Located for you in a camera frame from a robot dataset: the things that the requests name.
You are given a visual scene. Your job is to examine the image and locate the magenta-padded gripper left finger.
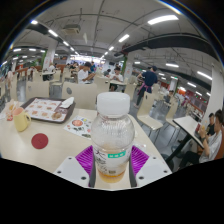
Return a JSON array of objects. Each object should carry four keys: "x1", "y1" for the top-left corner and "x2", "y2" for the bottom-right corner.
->
[{"x1": 53, "y1": 144, "x2": 97, "y2": 189}]

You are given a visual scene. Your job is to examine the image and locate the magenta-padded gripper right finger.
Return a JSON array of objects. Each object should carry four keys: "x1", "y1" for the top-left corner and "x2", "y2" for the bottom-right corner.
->
[{"x1": 128, "y1": 144, "x2": 173, "y2": 189}]

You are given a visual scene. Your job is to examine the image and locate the clear plastic tea bottle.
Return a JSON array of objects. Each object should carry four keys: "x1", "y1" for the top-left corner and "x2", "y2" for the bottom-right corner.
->
[{"x1": 90, "y1": 91, "x2": 136, "y2": 184}]

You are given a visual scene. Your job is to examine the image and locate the flat round red coaster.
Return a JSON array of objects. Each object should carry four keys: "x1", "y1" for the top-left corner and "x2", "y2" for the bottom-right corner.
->
[{"x1": 31, "y1": 132, "x2": 50, "y2": 150}]

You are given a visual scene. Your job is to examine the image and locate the white neighbouring table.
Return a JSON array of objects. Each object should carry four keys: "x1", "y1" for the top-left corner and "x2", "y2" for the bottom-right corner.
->
[{"x1": 164, "y1": 115, "x2": 205, "y2": 164}]

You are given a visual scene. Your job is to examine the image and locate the white paper napkin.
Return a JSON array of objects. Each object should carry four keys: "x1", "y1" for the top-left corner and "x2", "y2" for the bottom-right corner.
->
[{"x1": 59, "y1": 96, "x2": 75, "y2": 109}]

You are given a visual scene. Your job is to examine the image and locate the dark tray with menu sheet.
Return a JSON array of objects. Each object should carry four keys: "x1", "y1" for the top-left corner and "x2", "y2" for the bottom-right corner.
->
[{"x1": 20, "y1": 96, "x2": 76, "y2": 124}]

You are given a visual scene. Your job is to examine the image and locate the pale yellow mug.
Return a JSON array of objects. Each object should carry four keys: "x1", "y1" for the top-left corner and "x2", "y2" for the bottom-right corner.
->
[{"x1": 12, "y1": 107, "x2": 32, "y2": 133}]

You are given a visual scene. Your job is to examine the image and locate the crumpled food wrapper bag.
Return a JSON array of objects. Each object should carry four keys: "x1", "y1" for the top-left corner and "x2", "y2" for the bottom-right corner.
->
[{"x1": 3, "y1": 99, "x2": 22, "y2": 122}]

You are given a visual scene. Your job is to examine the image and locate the ceiling air conditioner unit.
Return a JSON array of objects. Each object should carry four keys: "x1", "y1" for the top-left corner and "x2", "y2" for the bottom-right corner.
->
[{"x1": 61, "y1": 23, "x2": 82, "y2": 35}]

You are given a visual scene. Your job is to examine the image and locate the ceiling strip lights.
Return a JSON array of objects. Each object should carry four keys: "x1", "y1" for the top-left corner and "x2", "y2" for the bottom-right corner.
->
[{"x1": 0, "y1": 14, "x2": 214, "y2": 98}]

